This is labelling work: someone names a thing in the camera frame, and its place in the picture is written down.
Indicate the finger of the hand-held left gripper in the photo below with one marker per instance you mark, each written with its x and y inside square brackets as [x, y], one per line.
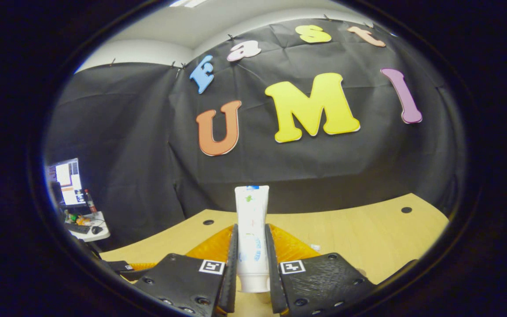
[132, 275]
[119, 265]

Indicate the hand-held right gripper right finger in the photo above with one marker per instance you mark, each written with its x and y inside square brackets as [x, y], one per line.
[275, 281]

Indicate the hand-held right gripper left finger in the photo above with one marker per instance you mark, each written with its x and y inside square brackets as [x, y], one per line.
[229, 281]

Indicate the white toothpaste tube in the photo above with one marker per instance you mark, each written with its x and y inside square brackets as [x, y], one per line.
[252, 229]

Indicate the wooden desktop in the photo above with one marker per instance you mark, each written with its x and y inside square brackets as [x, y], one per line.
[368, 237]

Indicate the white side table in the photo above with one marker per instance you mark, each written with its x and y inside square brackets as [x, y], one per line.
[97, 237]

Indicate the black computer mouse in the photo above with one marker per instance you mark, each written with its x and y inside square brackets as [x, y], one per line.
[97, 230]

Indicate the black keyboard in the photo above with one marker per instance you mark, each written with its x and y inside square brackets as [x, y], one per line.
[76, 228]

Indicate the bottle with red cap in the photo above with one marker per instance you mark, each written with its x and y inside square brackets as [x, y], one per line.
[90, 201]

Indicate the computer monitor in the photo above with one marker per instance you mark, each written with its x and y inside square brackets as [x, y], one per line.
[68, 180]

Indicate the black backdrop cloth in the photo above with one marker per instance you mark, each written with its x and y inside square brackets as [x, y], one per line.
[148, 154]

